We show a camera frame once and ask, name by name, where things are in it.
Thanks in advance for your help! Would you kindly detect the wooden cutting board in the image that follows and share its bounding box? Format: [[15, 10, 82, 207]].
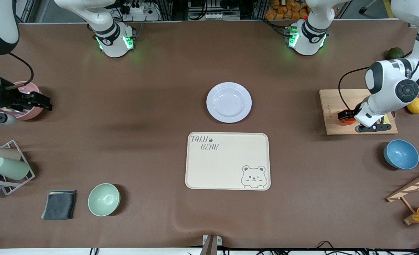
[[319, 89, 398, 136]]

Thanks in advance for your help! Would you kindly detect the cream bear print tray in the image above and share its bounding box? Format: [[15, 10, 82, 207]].
[[185, 132, 271, 191]]

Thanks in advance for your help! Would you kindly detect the pale green cup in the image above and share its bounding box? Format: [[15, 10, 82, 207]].
[[0, 157, 30, 181]]

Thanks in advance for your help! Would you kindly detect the white round plate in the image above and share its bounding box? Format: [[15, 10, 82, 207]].
[[206, 82, 252, 124]]

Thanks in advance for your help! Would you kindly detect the dark green lime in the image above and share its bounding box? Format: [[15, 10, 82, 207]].
[[387, 47, 404, 60]]

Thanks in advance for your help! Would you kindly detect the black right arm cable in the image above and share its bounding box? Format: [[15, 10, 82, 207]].
[[7, 52, 34, 92]]

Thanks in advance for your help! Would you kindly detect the pale green bowl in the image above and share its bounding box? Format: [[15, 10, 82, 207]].
[[88, 183, 121, 217]]

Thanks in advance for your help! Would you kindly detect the dark grey folded cloth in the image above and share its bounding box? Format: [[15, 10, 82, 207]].
[[41, 190, 77, 221]]

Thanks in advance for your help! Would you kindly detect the pink bowl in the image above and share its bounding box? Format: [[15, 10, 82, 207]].
[[0, 81, 44, 121]]

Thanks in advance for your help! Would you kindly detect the metal table clamp bracket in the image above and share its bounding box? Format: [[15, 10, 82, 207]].
[[200, 234, 222, 255]]

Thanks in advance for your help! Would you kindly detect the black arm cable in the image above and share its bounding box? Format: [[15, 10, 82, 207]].
[[7, 52, 34, 92], [338, 66, 370, 113]]

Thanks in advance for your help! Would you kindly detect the white connector box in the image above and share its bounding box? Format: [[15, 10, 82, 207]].
[[188, 11, 240, 21]]

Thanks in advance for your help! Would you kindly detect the aluminium frame profile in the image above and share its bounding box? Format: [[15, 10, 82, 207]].
[[18, 0, 50, 23]]

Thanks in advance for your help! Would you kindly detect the bag of orange buns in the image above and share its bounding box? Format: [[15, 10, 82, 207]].
[[265, 0, 309, 20]]

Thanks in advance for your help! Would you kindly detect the grey wire cup rack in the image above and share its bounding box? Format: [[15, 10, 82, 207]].
[[0, 140, 35, 196]]

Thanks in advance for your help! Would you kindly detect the beige cup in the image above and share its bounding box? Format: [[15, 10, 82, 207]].
[[0, 147, 21, 163]]

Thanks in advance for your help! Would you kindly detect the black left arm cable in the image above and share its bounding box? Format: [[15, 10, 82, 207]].
[[338, 66, 370, 113]]

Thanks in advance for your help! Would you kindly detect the blue bowl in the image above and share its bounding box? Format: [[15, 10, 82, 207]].
[[384, 139, 419, 170]]

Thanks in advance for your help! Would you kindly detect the white power strip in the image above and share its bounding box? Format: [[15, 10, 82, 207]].
[[123, 0, 162, 22]]

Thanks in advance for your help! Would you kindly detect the wooden peg rack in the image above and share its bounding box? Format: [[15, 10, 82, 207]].
[[386, 166, 419, 225]]

